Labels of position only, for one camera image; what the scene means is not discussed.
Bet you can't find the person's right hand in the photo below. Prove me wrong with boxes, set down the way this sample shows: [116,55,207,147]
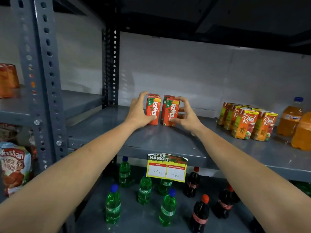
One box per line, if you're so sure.
[169,96,203,135]

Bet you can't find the person's left hand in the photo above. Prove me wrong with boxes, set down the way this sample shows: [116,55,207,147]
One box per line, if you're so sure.
[125,91,157,130]

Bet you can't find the person's right forearm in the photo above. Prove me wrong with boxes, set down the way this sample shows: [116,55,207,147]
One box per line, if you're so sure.
[191,123,311,233]

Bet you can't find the person's left forearm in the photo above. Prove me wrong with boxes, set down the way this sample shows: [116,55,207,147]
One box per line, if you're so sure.
[0,119,140,233]

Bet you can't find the grey metal shelf board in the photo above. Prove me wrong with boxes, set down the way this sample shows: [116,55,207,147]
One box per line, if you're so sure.
[0,88,105,127]
[67,105,311,183]
[74,165,268,233]

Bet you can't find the yellow paper price tag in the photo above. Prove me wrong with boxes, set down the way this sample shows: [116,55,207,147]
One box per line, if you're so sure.
[146,153,188,183]

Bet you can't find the green soda bottle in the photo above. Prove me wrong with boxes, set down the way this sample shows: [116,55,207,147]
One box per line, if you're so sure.
[119,156,132,188]
[157,178,173,196]
[159,188,177,227]
[137,171,153,205]
[105,184,121,225]

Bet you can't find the dark cola bottle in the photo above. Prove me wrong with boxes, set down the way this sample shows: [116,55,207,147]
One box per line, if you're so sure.
[183,166,201,198]
[189,194,210,233]
[213,183,234,220]

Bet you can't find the group of orange juice cartons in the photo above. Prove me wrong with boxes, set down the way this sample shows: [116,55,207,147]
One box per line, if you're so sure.
[216,102,279,142]

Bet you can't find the dark metal shelf board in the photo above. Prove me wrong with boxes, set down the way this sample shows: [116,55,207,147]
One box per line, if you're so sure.
[52,0,311,55]

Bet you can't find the orange soda bottle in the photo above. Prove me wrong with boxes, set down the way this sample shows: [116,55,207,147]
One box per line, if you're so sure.
[277,97,304,137]
[291,111,311,151]

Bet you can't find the dark snack packet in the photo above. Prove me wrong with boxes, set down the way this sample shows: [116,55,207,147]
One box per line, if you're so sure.
[0,123,23,143]

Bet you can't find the red and white snack bag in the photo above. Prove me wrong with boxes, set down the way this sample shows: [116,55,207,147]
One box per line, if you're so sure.
[0,142,33,197]

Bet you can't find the dark slotted metal upright post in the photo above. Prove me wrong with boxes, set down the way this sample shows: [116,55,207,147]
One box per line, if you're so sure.
[103,26,120,107]

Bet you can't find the grey slotted metal upright post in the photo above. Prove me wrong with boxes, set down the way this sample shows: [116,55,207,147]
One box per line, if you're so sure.
[10,0,69,173]

